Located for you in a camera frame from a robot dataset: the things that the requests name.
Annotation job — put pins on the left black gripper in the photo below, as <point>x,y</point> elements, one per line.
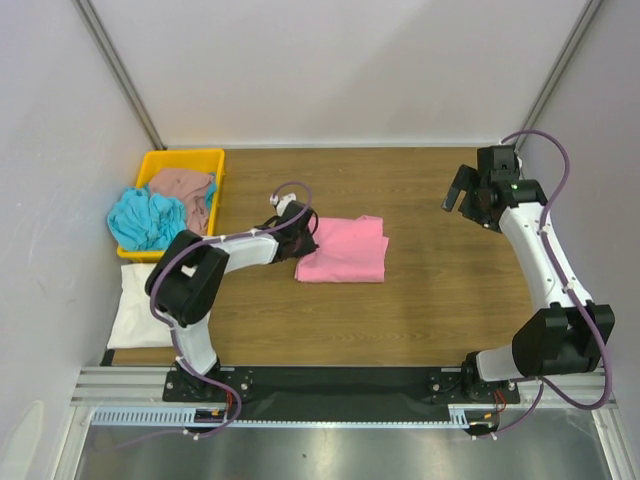
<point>307,248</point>

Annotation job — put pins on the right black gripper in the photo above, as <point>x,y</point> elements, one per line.
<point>470,195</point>

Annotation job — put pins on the pink t shirt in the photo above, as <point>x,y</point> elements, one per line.
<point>349,251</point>

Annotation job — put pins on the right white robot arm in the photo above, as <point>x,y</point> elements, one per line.
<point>568,329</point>

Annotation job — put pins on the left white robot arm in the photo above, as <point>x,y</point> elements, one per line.
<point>183,286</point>

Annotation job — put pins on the yellow plastic bin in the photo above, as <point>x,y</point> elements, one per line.
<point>202,160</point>

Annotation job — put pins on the mauve t shirt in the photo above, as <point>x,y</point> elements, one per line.
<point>194,189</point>

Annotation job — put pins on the turquoise t shirt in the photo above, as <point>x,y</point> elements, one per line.
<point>144,221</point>

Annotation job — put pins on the folded white t shirt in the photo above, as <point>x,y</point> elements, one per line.
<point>134,327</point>

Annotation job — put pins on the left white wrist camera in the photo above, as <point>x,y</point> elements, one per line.
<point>280,203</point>

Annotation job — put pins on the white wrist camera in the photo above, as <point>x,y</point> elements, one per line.
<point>280,203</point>
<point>520,162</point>

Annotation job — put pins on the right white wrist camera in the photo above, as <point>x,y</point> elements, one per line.
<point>520,162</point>

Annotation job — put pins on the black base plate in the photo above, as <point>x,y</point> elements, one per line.
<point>360,388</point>

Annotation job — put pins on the grey slotted cable duct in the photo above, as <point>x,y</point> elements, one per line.
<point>426,416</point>

